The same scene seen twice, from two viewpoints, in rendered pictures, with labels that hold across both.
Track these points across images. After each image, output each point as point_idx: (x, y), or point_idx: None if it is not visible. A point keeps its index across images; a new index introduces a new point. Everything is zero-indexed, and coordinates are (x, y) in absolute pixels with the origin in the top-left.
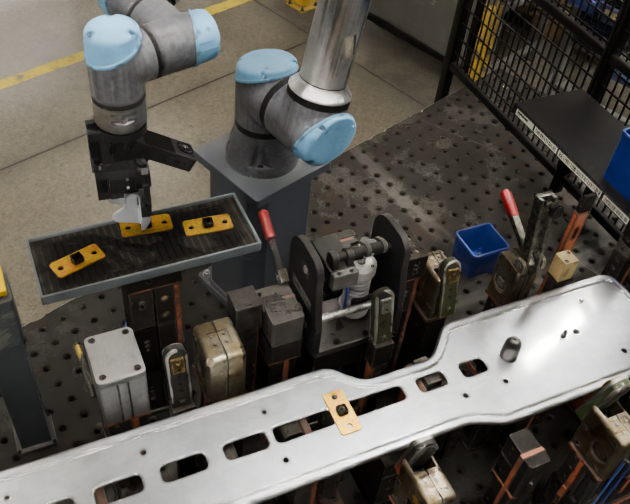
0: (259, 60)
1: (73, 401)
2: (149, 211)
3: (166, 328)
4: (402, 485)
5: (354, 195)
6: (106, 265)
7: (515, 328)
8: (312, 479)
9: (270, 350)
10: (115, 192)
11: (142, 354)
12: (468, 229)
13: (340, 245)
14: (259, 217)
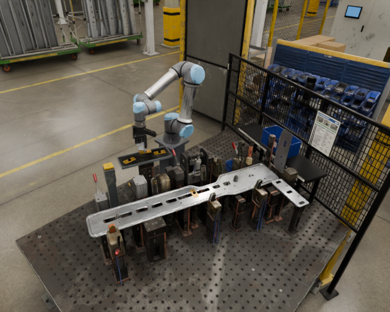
0: (169, 114)
1: None
2: (146, 146)
3: (150, 180)
4: (209, 206)
5: None
6: (136, 161)
7: (237, 175)
8: (187, 206)
9: (176, 182)
10: (138, 142)
11: None
12: (228, 160)
13: (191, 155)
14: (171, 150)
